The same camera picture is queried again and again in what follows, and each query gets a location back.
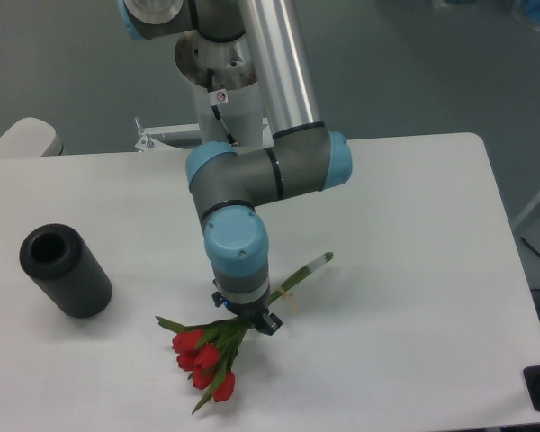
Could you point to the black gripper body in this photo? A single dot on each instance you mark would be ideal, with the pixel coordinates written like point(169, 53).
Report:
point(250, 306)

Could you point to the black ribbed cylindrical vase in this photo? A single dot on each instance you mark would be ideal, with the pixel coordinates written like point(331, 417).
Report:
point(58, 260)

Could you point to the red tulip bouquet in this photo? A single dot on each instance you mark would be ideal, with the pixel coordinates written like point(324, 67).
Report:
point(207, 353)

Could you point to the white chair armrest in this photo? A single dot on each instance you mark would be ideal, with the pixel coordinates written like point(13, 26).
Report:
point(31, 138)

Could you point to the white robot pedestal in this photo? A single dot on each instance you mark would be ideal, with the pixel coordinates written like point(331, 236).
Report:
point(226, 95)

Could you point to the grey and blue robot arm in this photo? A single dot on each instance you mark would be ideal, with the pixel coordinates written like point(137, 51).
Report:
point(227, 186)

